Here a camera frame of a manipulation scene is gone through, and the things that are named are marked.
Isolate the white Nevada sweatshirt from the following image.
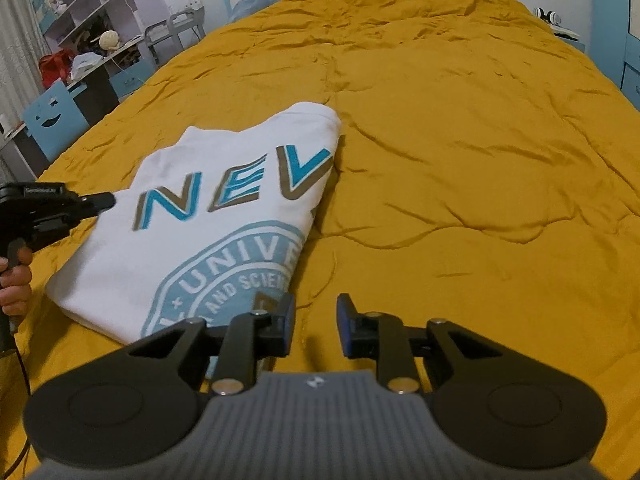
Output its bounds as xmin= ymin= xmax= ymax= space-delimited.
xmin=47 ymin=102 xmax=341 ymax=344

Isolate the person left hand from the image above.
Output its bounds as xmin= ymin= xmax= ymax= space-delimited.
xmin=0 ymin=247 xmax=32 ymax=318

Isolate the blue smiley desk chair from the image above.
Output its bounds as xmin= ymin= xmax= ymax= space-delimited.
xmin=22 ymin=79 xmax=89 ymax=162

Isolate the red bag on desk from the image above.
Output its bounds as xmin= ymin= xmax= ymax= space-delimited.
xmin=38 ymin=49 xmax=75 ymax=89

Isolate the white curtain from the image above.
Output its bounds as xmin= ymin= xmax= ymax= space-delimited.
xmin=1 ymin=0 xmax=49 ymax=125

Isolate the mustard yellow bed quilt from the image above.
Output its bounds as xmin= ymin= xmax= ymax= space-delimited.
xmin=0 ymin=0 xmax=640 ymax=480

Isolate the grey metal cart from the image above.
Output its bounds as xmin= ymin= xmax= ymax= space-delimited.
xmin=143 ymin=8 xmax=205 ymax=67

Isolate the blue pillow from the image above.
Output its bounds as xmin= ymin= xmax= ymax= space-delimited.
xmin=229 ymin=0 xmax=280 ymax=23

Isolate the blue wardrobe with mirror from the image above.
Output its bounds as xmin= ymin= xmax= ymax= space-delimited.
xmin=590 ymin=0 xmax=639 ymax=108

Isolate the black cable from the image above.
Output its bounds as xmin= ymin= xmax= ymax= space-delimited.
xmin=2 ymin=339 xmax=33 ymax=478

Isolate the wall shelf unit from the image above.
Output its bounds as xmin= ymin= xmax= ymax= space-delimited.
xmin=31 ymin=0 xmax=162 ymax=82

